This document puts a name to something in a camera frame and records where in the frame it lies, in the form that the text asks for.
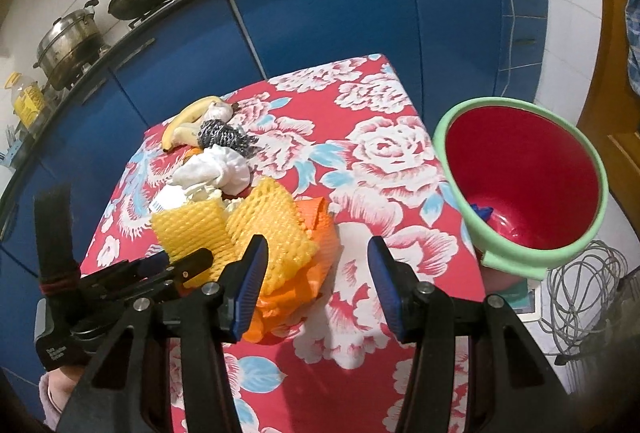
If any steel steamer pot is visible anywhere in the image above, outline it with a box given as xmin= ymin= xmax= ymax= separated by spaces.
xmin=33 ymin=0 xmax=112 ymax=90

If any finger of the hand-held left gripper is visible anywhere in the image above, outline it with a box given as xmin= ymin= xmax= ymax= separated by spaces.
xmin=165 ymin=247 xmax=215 ymax=289
xmin=131 ymin=252 xmax=172 ymax=283

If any blue plaid shirt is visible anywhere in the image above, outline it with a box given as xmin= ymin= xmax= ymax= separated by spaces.
xmin=624 ymin=0 xmax=640 ymax=95

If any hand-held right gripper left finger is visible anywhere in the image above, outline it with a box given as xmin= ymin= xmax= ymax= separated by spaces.
xmin=55 ymin=234 xmax=271 ymax=433

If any yellow oil bottle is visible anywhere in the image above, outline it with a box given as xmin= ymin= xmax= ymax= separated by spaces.
xmin=4 ymin=72 xmax=44 ymax=129

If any red bin with green rim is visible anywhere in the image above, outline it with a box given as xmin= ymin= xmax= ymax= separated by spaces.
xmin=431 ymin=97 xmax=609 ymax=283

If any yellow banana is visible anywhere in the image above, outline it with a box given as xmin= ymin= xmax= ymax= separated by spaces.
xmin=161 ymin=96 xmax=228 ymax=150

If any pale garlic bulb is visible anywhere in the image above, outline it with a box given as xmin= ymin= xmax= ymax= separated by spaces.
xmin=205 ymin=102 xmax=237 ymax=121

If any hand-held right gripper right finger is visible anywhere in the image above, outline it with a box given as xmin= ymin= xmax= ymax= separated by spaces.
xmin=366 ymin=235 xmax=576 ymax=433

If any blue plastic wrapper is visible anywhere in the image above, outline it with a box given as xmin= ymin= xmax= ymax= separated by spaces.
xmin=470 ymin=204 xmax=496 ymax=227

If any steel wool scourer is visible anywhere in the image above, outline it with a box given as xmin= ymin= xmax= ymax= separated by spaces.
xmin=196 ymin=118 xmax=259 ymax=160

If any red floral tablecloth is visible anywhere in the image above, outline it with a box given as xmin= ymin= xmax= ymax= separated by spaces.
xmin=80 ymin=53 xmax=488 ymax=433

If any white power cable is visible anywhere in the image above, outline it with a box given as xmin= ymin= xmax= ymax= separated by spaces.
xmin=481 ymin=0 xmax=519 ymax=103

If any yellow foam fruit net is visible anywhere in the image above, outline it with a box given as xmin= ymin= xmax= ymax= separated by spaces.
xmin=151 ymin=199 xmax=232 ymax=286
xmin=225 ymin=176 xmax=321 ymax=298

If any wooden door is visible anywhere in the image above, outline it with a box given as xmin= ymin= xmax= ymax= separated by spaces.
xmin=575 ymin=0 xmax=640 ymax=214

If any blue kitchen cabinet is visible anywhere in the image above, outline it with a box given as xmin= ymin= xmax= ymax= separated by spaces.
xmin=0 ymin=0 xmax=557 ymax=394

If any coiled grey cable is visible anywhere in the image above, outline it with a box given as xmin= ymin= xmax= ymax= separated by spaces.
xmin=546 ymin=240 xmax=632 ymax=360

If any white tissue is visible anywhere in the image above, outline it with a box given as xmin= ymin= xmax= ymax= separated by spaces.
xmin=167 ymin=146 xmax=251 ymax=197

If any orange plastic bag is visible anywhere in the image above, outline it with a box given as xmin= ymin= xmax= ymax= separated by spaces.
xmin=242 ymin=196 xmax=342 ymax=345

